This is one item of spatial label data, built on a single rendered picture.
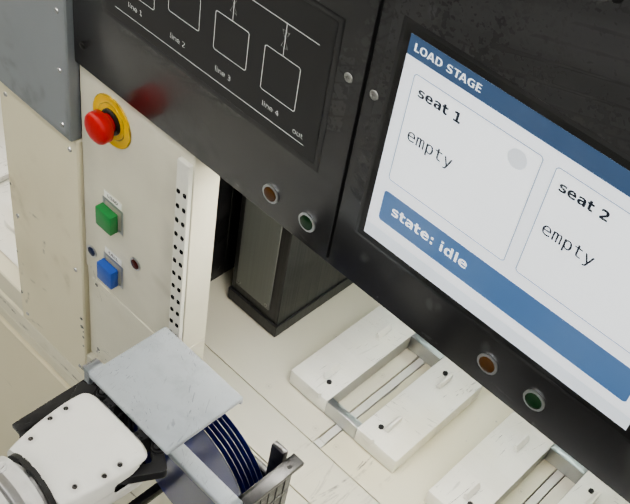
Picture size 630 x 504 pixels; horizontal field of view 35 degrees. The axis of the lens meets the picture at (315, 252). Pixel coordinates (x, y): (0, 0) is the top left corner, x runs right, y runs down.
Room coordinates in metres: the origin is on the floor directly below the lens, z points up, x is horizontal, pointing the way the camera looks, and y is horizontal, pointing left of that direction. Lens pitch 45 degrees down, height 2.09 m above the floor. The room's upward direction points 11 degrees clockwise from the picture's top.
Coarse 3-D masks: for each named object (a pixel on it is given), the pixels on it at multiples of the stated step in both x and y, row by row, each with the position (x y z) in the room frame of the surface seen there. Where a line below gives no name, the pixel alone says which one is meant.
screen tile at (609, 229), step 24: (552, 192) 0.57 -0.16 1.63; (576, 192) 0.56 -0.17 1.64; (552, 216) 0.56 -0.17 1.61; (576, 216) 0.55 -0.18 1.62; (600, 216) 0.54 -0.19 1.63; (624, 216) 0.54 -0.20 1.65; (528, 240) 0.57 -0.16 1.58; (600, 240) 0.54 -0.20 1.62; (624, 240) 0.53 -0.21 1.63; (528, 264) 0.57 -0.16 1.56; (552, 264) 0.55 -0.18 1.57; (576, 264) 0.55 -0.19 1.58; (624, 264) 0.53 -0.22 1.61; (552, 288) 0.55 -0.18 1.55; (576, 288) 0.54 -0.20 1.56; (600, 288) 0.53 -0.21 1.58; (576, 312) 0.54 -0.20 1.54; (600, 312) 0.53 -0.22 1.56; (624, 312) 0.52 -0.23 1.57; (624, 336) 0.51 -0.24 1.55
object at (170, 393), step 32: (128, 352) 0.62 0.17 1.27; (160, 352) 0.63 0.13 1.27; (192, 352) 0.64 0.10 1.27; (96, 384) 0.58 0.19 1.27; (128, 384) 0.58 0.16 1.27; (160, 384) 0.59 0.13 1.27; (192, 384) 0.60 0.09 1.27; (224, 384) 0.61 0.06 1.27; (32, 416) 0.59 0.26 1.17; (128, 416) 0.55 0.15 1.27; (160, 416) 0.56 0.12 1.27; (192, 416) 0.56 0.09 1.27; (160, 448) 0.52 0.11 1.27; (192, 480) 0.54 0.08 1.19; (288, 480) 0.60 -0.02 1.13
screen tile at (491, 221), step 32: (416, 96) 0.65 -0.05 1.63; (448, 96) 0.63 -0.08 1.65; (448, 128) 0.62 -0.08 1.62; (480, 128) 0.61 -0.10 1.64; (416, 160) 0.64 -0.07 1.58; (480, 160) 0.60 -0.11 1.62; (416, 192) 0.63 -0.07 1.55; (448, 192) 0.62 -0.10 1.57; (512, 192) 0.58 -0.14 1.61; (480, 224) 0.59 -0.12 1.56; (512, 224) 0.58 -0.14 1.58
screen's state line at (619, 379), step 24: (384, 192) 0.65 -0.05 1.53; (384, 216) 0.65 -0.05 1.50; (408, 216) 0.63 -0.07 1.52; (432, 240) 0.62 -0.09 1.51; (456, 264) 0.60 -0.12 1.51; (480, 264) 0.59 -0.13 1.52; (480, 288) 0.58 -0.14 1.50; (504, 288) 0.57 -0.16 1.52; (528, 312) 0.56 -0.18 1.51; (552, 312) 0.55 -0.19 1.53; (552, 336) 0.54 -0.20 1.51; (576, 336) 0.53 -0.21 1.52; (576, 360) 0.53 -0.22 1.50; (600, 360) 0.52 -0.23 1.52; (624, 384) 0.50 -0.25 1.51
